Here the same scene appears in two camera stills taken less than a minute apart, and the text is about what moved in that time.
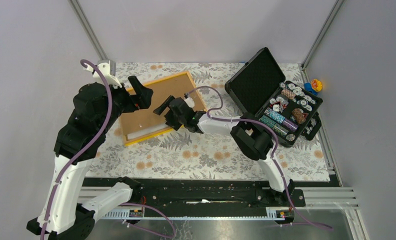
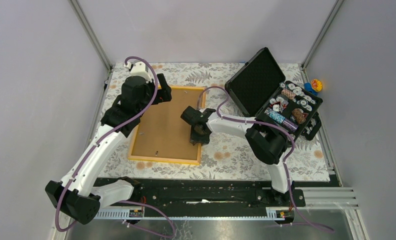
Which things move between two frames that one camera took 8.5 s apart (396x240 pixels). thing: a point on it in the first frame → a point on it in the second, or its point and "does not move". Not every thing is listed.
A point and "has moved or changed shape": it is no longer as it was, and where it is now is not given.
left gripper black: (142, 100) → (163, 94)
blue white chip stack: (277, 117) does not move
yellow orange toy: (316, 85) does not move
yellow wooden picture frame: (140, 124) has moved or changed shape
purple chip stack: (290, 125) does not move
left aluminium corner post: (88, 30) does not move
